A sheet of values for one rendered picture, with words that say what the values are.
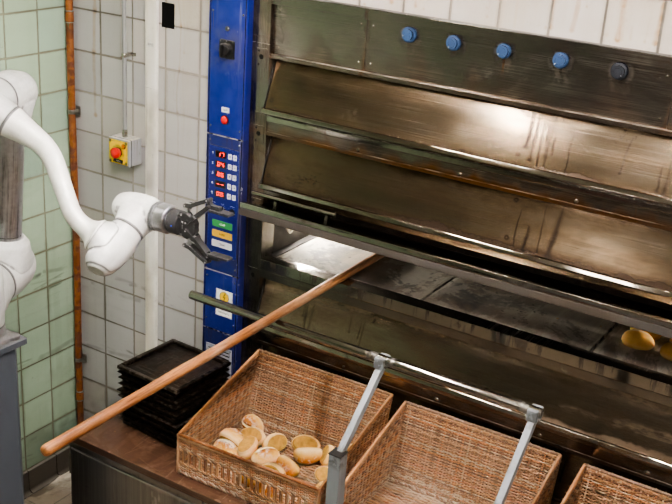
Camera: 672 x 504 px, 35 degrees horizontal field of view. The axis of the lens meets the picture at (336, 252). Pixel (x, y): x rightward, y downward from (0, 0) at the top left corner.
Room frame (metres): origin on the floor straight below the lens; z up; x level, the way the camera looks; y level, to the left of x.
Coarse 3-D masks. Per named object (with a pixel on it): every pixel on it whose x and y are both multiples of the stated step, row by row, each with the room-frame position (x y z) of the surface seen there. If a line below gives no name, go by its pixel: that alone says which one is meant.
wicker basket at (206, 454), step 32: (256, 352) 3.36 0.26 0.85; (224, 384) 3.19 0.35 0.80; (256, 384) 3.34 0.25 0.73; (288, 384) 3.28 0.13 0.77; (320, 384) 3.23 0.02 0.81; (352, 384) 3.18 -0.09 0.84; (288, 416) 3.25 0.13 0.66; (320, 416) 3.19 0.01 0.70; (352, 416) 3.15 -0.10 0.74; (384, 416) 3.08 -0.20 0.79; (192, 448) 2.94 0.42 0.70; (288, 448) 3.15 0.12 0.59; (320, 448) 3.16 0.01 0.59; (352, 448) 2.88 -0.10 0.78; (224, 480) 2.88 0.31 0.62; (256, 480) 2.82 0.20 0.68; (288, 480) 2.76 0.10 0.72
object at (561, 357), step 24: (264, 264) 3.42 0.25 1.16; (288, 264) 3.39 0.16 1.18; (336, 288) 3.27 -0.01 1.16; (360, 288) 3.23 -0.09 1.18; (408, 312) 3.13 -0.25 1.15; (432, 312) 3.08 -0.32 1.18; (456, 312) 3.09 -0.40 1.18; (480, 336) 3.00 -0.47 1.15; (504, 336) 2.96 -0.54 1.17; (528, 336) 2.95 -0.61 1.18; (576, 360) 2.84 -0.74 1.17; (600, 360) 2.82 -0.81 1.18; (648, 384) 2.73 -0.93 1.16
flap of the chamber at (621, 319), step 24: (264, 216) 3.25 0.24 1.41; (312, 216) 3.32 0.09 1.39; (336, 240) 3.10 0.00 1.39; (384, 240) 3.12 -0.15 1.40; (408, 240) 3.17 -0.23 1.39; (432, 264) 2.93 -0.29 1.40; (480, 264) 2.99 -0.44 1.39; (504, 288) 2.81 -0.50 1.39; (576, 288) 2.86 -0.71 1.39; (600, 312) 2.67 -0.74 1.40; (648, 312) 2.71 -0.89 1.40
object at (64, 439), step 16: (368, 256) 3.45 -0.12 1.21; (384, 256) 3.51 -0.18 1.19; (352, 272) 3.31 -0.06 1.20; (320, 288) 3.15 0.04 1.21; (288, 304) 3.00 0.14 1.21; (272, 320) 2.90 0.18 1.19; (240, 336) 2.77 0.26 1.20; (208, 352) 2.65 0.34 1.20; (176, 368) 2.54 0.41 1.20; (192, 368) 2.57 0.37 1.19; (160, 384) 2.46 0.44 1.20; (128, 400) 2.36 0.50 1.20; (96, 416) 2.27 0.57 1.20; (112, 416) 2.30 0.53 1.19; (64, 432) 2.19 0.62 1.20; (80, 432) 2.20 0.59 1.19; (48, 448) 2.12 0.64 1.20
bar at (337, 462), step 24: (240, 312) 3.01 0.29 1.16; (312, 336) 2.87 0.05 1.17; (384, 360) 2.74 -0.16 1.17; (456, 384) 2.63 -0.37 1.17; (360, 408) 2.66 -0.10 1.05; (528, 408) 2.52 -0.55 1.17; (528, 432) 2.48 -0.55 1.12; (336, 456) 2.55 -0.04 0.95; (336, 480) 2.55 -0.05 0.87; (504, 480) 2.40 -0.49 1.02
